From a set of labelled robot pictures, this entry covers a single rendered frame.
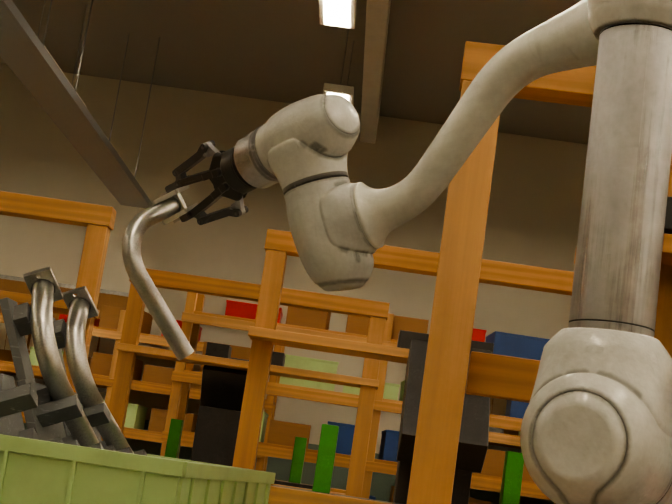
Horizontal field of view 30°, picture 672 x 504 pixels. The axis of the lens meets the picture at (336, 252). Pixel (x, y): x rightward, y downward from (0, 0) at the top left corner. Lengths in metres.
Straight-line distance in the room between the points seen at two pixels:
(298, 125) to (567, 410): 0.66
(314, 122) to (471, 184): 0.93
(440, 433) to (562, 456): 1.24
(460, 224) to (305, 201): 0.90
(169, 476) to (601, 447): 0.47
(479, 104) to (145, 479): 0.73
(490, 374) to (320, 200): 1.00
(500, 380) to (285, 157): 1.03
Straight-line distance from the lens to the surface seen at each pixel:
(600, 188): 1.52
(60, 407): 1.74
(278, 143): 1.87
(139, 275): 2.05
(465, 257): 2.67
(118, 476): 1.44
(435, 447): 2.63
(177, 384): 9.26
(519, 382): 2.73
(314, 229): 1.82
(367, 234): 1.81
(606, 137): 1.53
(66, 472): 1.46
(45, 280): 1.82
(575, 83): 2.79
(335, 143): 1.83
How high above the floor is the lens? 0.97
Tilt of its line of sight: 10 degrees up
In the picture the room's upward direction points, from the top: 8 degrees clockwise
